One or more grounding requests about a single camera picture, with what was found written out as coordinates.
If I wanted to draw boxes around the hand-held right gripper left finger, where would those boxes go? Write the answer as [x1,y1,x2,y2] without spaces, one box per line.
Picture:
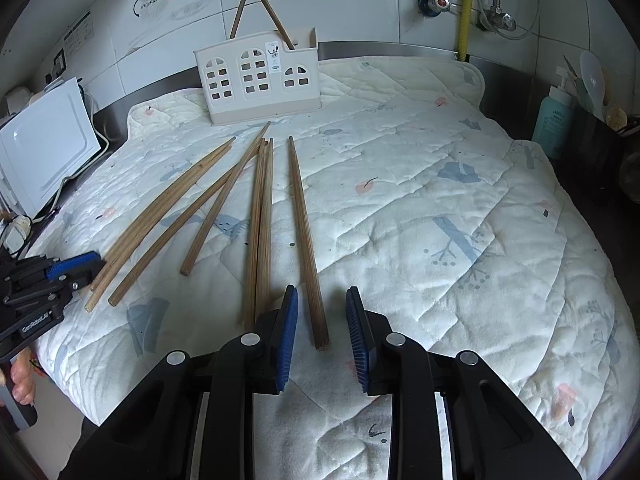
[57,285,299,480]

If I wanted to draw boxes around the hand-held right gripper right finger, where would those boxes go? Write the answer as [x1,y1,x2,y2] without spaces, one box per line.
[346,286,583,480]

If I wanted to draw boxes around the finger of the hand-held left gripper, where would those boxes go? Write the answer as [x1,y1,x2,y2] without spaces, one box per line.
[44,251,107,292]

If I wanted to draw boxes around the group of wooden chopsticks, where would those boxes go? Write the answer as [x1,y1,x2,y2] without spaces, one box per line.
[84,121,331,352]

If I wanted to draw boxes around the white plastic utensil holder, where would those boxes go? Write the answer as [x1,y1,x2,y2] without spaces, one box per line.
[193,27,321,126]

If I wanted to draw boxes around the long brown wooden chopstick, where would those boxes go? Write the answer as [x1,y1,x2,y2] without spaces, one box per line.
[250,0,297,52]
[229,0,252,41]

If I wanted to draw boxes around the person's left hand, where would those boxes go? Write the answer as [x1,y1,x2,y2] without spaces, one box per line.
[0,352,37,408]

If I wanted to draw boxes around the white microwave oven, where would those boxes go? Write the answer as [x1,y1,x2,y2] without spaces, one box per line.
[0,76,102,220]

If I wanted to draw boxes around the white quilted printed blanket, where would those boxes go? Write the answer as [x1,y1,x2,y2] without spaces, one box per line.
[25,55,636,480]

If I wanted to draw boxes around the white kitchen appliance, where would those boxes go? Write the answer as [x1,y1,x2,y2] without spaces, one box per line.
[4,86,33,111]

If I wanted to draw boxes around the teal soap pump bottle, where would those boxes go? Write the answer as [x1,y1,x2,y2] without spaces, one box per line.
[531,67,576,161]

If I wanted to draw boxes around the dark container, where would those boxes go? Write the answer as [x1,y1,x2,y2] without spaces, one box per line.
[570,102,640,211]

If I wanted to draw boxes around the gas valve with red knob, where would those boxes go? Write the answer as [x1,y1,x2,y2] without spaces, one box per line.
[407,0,458,16]

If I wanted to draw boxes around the metal water valve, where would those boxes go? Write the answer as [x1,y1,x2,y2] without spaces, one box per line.
[477,5,518,33]

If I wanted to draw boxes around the white plastic rice spoon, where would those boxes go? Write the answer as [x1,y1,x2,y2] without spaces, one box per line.
[577,50,607,116]

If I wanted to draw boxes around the white wall label sticker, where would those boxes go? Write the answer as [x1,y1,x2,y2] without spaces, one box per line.
[64,21,95,58]

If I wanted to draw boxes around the yellow gas hose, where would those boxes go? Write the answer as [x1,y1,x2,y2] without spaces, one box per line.
[456,0,475,58]

